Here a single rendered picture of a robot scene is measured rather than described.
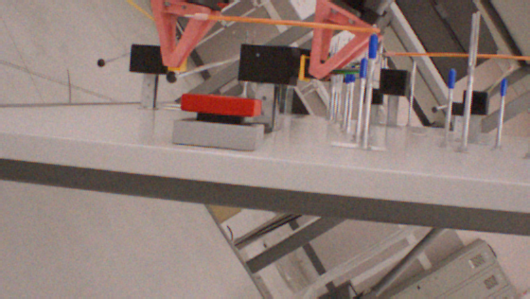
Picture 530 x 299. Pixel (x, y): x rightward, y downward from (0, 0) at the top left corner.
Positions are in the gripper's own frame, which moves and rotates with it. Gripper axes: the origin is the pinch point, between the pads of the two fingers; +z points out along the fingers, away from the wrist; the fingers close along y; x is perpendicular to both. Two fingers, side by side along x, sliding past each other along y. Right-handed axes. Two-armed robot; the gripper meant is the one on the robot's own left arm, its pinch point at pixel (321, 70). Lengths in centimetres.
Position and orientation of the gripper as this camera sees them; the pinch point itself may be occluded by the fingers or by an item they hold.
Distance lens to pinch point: 69.1
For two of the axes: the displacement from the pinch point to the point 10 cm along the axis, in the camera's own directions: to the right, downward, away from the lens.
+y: 2.5, -0.6, 9.7
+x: -8.3, -5.2, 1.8
